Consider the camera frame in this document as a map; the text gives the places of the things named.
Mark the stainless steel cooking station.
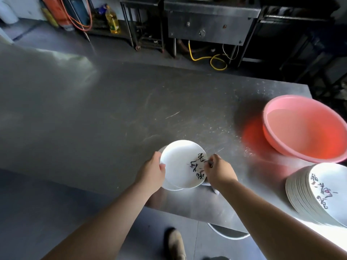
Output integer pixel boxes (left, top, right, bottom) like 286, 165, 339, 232
164, 0, 261, 46

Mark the white plate with black calligraphy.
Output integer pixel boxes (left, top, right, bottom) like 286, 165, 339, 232
160, 140, 209, 189

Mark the white ceramic plate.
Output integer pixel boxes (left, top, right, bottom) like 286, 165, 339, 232
158, 145, 185, 191

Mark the person's left hand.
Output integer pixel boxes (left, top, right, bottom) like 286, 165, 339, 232
135, 151, 166, 197

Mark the person's right hand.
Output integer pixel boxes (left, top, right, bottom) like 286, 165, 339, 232
203, 154, 239, 191

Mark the person's left forearm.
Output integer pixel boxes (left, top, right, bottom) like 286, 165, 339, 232
41, 182, 152, 260

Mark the white basin under table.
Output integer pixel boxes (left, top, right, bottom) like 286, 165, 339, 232
207, 222, 250, 240

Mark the orange hose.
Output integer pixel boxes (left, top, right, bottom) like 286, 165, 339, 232
59, 0, 93, 32

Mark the yellow gas hose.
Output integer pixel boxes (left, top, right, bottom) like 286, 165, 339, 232
188, 40, 228, 71

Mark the person's tan shoe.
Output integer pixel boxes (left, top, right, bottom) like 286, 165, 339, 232
165, 227, 187, 260

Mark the black metal frame stand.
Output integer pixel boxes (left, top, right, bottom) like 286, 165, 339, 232
239, 0, 347, 81

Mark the person's right forearm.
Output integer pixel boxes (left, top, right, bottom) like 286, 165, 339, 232
215, 180, 347, 260

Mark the orange gas cylinder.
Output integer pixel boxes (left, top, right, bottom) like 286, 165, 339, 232
41, 0, 75, 32

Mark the stack of white printed plates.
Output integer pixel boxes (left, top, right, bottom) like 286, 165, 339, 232
285, 162, 347, 228

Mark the dark metal rack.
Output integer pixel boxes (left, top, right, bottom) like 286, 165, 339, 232
119, 0, 166, 53

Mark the white cable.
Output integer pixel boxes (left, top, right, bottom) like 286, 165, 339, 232
222, 44, 241, 61

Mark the yellow cooking oil bottle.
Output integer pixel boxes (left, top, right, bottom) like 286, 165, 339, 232
105, 5, 121, 34

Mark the pink plastic basin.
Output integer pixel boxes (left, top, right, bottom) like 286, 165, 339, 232
262, 95, 347, 164

